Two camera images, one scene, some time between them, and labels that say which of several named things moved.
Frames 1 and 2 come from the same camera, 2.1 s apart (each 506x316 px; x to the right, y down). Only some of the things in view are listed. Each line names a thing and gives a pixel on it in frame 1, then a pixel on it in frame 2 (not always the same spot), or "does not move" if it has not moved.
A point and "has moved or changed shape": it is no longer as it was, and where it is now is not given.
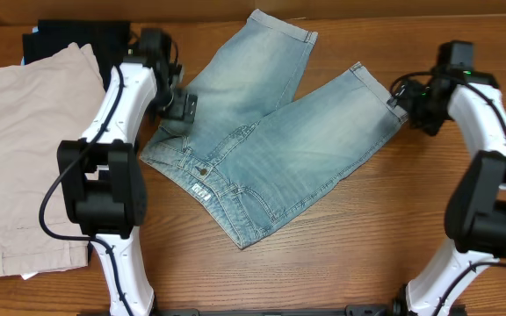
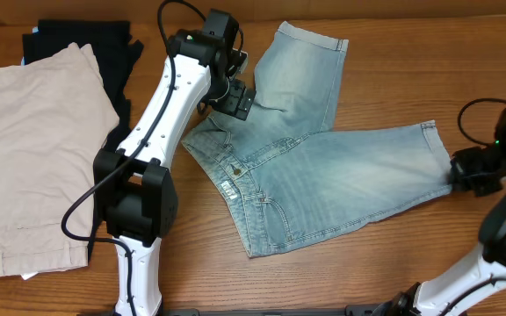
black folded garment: x=109 y=42 does not move
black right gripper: x=409 y=102 → x=462 y=168
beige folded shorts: x=34 y=118 does not move
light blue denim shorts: x=253 y=156 has moved or changed shape
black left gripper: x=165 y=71 → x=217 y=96
